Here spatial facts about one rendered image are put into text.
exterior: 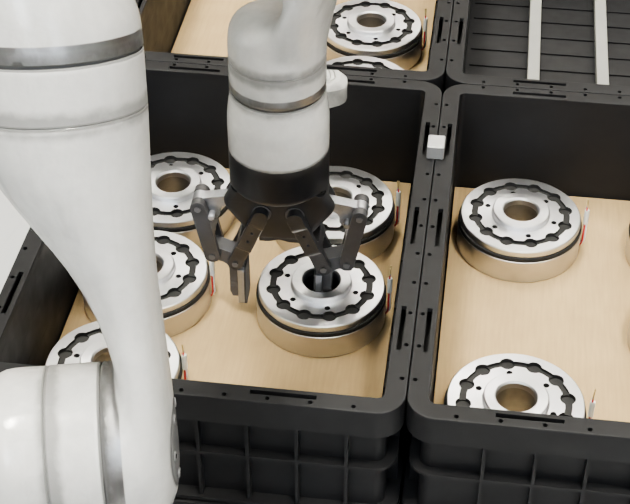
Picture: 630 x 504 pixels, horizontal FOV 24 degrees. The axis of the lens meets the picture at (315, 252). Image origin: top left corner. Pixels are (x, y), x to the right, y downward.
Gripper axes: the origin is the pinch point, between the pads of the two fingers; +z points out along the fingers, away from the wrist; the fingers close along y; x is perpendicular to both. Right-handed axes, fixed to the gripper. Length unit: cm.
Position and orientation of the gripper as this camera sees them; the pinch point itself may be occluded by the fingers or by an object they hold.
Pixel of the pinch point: (281, 285)
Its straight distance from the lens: 116.9
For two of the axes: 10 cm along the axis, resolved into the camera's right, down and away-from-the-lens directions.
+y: 10.0, 0.6, -0.7
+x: 1.0, -6.5, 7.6
